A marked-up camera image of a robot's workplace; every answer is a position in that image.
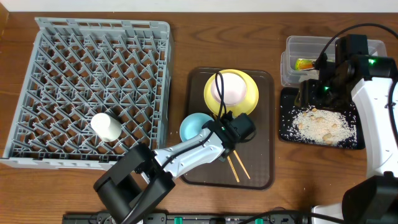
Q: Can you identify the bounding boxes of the yellow plate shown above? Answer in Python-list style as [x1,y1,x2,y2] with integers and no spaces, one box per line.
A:
[203,69,259,117]

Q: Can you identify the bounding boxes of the rice and food scraps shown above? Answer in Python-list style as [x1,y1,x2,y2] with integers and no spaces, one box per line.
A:
[280,106,358,148]

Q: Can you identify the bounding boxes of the light blue bowl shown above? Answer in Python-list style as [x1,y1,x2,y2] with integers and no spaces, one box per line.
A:
[180,113,214,142]

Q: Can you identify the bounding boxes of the green snack wrapper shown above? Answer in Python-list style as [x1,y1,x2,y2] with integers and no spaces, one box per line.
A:
[294,58,316,71]

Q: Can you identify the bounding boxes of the pink bowl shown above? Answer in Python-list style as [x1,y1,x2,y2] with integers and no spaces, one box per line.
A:
[211,73,247,106]

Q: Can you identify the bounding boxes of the white cup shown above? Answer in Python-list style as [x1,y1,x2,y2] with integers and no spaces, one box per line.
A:
[90,113,122,142]

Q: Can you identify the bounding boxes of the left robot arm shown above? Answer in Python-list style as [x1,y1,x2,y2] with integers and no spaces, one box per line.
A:
[93,112,256,223]

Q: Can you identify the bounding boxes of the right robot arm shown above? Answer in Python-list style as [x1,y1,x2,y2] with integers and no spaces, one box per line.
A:
[296,54,397,223]

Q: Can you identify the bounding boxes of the black waste tray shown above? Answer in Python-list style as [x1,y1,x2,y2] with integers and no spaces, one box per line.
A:
[279,87,365,150]

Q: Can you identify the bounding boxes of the dark brown serving tray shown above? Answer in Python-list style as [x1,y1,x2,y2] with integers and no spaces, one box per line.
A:
[181,70,275,190]

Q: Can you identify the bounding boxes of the clear plastic bin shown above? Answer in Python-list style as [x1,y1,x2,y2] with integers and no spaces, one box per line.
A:
[280,35,387,88]

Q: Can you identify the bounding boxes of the grey dish rack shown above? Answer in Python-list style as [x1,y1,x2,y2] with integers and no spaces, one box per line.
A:
[1,17,174,170]

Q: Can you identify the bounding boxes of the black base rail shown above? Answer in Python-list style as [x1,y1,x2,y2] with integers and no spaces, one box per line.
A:
[62,207,329,224]

